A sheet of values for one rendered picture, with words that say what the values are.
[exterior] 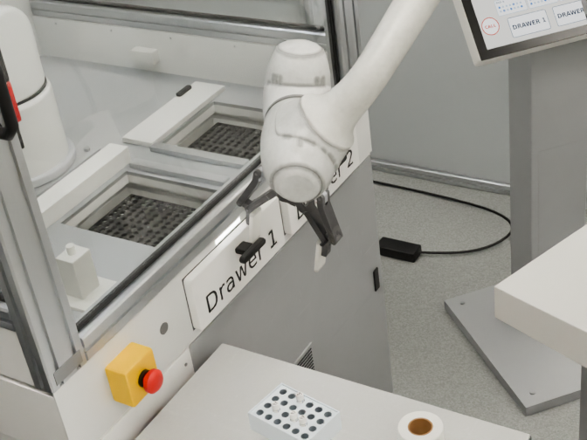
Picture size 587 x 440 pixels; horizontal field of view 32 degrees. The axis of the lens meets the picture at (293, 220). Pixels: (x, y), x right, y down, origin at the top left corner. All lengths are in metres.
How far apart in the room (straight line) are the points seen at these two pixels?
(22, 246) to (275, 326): 0.76
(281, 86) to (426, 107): 2.04
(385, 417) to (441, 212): 1.92
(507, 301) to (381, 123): 1.96
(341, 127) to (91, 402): 0.58
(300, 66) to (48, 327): 0.54
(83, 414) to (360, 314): 0.96
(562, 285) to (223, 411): 0.62
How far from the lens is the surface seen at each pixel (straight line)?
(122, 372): 1.65
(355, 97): 1.47
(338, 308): 2.33
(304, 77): 1.59
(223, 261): 1.84
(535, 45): 2.38
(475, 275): 3.26
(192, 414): 1.77
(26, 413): 1.69
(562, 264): 1.90
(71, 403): 1.64
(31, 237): 1.48
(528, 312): 1.82
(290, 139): 1.48
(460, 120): 3.58
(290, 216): 2.02
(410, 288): 3.22
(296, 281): 2.13
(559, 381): 2.85
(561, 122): 2.64
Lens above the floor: 1.95
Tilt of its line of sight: 33 degrees down
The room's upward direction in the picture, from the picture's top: 9 degrees counter-clockwise
